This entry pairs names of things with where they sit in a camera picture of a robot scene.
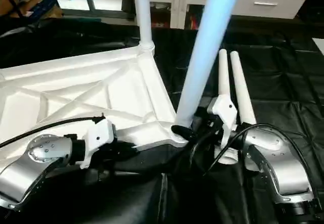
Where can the white plastic table leg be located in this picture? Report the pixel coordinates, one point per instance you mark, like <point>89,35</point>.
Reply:
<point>207,46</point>
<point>242,87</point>
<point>224,77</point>
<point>143,11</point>

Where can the white plastic table top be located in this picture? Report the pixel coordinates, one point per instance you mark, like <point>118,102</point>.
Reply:
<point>66,92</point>

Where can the black mat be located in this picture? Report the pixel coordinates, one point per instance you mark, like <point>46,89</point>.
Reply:
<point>283,82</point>

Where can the white glass door cabinet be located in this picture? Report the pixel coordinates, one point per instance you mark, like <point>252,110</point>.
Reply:
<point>177,1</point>

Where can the white drawer unit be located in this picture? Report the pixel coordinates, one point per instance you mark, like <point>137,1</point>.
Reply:
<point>268,3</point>

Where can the blue box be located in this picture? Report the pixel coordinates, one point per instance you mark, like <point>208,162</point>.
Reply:
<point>48,7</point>

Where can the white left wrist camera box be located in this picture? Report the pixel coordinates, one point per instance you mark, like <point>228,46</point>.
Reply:
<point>98,135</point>

